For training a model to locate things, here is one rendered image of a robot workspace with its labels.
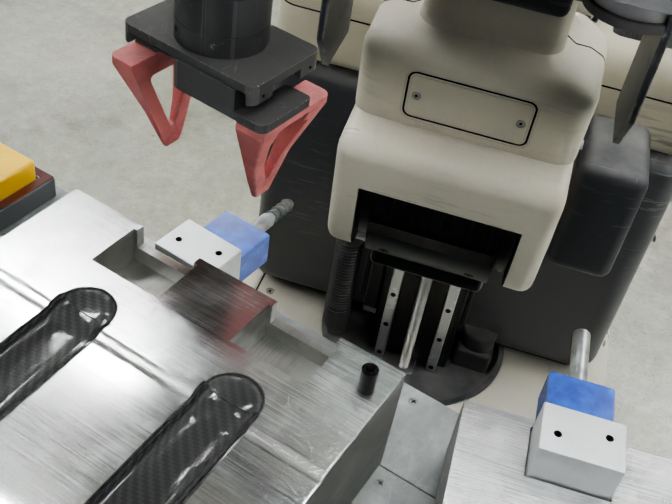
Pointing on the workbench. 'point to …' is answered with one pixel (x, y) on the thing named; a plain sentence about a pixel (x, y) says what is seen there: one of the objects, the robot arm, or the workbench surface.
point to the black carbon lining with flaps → (27, 360)
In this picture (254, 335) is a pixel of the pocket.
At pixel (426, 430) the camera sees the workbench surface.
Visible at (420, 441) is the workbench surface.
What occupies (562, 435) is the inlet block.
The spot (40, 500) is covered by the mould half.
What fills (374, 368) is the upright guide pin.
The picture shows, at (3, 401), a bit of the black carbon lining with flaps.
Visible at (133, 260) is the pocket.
